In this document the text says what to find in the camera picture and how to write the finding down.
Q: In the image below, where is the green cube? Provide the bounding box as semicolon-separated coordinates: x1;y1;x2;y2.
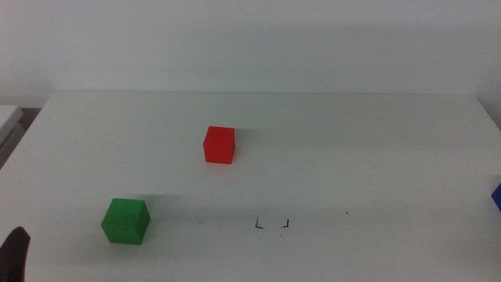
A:
100;197;151;246

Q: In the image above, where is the red cube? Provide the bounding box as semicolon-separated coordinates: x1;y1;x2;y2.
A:
202;125;236;165

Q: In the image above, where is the blue cube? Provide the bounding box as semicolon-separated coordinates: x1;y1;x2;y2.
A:
491;183;501;213

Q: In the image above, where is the white side table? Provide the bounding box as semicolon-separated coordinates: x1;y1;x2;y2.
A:
0;104;24;146

